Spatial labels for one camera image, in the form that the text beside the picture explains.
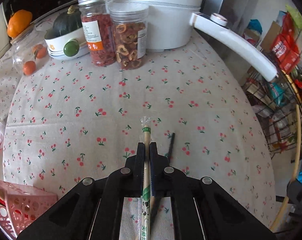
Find cherry print tablecloth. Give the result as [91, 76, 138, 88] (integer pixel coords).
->
[0, 34, 275, 225]

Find jar of dried fruit rings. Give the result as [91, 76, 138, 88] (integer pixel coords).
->
[109, 2, 149, 70]

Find black chopstick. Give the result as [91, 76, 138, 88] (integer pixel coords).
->
[150, 133, 175, 228]

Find large orange fruit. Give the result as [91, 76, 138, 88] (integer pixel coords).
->
[7, 10, 32, 38]

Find wooden chopsticks pair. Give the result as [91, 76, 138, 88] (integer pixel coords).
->
[137, 116, 151, 239]

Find dark green pumpkin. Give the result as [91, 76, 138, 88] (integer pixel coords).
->
[52, 5, 82, 37]

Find white electric cooking pot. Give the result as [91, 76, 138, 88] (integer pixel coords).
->
[115, 0, 277, 82]

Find black wire storage rack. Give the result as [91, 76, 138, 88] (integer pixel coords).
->
[242, 3, 302, 159]

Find jar of red dried fruit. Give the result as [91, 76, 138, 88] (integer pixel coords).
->
[78, 0, 115, 67]

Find pink perforated utensil basket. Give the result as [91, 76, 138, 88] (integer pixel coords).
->
[0, 180, 58, 239]

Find white stacked bowls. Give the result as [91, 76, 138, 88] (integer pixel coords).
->
[44, 28, 89, 60]

